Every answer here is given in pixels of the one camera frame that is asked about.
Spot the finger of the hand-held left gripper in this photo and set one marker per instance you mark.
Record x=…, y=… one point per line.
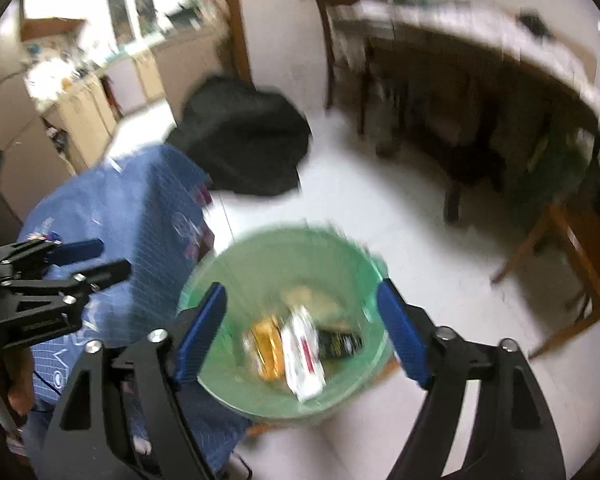
x=75, y=251
x=105, y=272

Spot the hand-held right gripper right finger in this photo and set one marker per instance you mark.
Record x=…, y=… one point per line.
x=395, y=332

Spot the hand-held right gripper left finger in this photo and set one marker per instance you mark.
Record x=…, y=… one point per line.
x=205, y=332

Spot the green trash bin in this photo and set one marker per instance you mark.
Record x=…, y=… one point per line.
x=260, y=270

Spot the person's left hand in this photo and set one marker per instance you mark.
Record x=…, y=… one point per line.
x=17, y=380

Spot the black packet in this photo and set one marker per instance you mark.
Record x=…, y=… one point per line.
x=337, y=344

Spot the yellow packet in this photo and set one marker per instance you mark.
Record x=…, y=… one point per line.
x=267, y=350

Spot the blue printed cloth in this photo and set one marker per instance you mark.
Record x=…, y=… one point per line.
x=130, y=210

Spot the beige crumpled paper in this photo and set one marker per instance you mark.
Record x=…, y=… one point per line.
x=312, y=302

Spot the pink printed bag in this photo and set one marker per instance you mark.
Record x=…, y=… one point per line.
x=204, y=240

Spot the white packet red label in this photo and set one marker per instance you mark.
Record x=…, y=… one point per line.
x=302, y=360

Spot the translucent plastic strip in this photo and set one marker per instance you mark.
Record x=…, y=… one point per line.
x=2, y=417

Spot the tall grey cabinet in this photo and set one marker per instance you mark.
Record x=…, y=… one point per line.
x=25, y=160

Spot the black plastic bag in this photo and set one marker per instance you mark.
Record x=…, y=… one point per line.
x=56, y=137

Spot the black bag on floor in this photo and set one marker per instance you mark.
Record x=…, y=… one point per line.
x=240, y=135

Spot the light wooden chair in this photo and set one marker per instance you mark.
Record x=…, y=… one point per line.
x=585, y=255

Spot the beige kitchen cabinets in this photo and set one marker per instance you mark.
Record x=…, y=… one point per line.
x=180, y=65

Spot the green plastic bag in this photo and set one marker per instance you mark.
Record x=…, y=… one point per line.
x=555, y=170

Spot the kitchen window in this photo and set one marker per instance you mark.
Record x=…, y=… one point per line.
x=145, y=0

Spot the dark wooden chair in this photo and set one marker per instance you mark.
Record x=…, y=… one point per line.
x=328, y=60

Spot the wooden dining table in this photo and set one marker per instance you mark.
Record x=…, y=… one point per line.
x=420, y=50

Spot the white tablecloth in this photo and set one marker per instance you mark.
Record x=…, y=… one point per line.
x=480, y=22

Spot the dark crumpled thing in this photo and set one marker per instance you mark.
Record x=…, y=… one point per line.
x=532, y=24

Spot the wooden door frame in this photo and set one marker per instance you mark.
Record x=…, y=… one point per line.
x=237, y=30

